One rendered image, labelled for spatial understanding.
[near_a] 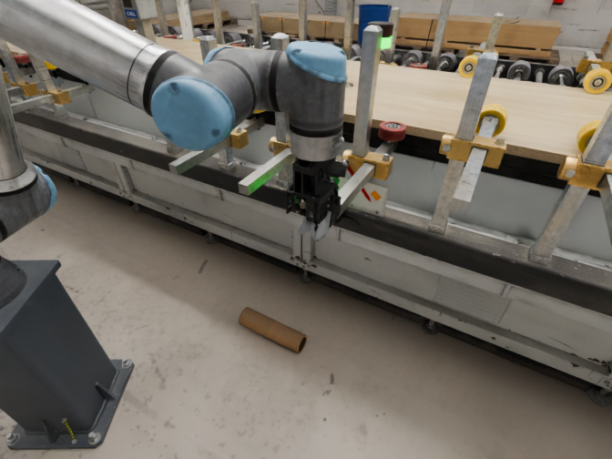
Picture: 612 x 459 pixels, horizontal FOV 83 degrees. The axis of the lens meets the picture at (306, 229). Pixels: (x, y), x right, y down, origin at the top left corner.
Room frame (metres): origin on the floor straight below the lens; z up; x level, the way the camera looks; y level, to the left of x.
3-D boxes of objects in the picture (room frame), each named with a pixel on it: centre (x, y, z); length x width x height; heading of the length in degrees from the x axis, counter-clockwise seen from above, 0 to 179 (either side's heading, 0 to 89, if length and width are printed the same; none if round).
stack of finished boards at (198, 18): (9.10, 2.80, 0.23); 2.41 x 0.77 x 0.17; 152
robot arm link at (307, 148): (0.56, -0.02, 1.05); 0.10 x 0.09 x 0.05; 61
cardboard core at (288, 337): (0.90, 0.15, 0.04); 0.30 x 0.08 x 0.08; 61
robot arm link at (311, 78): (0.56, -0.01, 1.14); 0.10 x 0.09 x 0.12; 75
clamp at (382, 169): (0.88, -0.17, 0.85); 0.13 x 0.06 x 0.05; 61
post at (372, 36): (0.88, -0.15, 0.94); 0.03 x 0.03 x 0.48; 61
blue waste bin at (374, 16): (6.71, -1.15, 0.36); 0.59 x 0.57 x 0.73; 151
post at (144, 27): (1.25, 0.51, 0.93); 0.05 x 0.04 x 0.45; 61
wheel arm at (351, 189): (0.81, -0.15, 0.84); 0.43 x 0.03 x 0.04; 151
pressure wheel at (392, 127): (1.00, -0.26, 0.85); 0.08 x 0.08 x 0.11
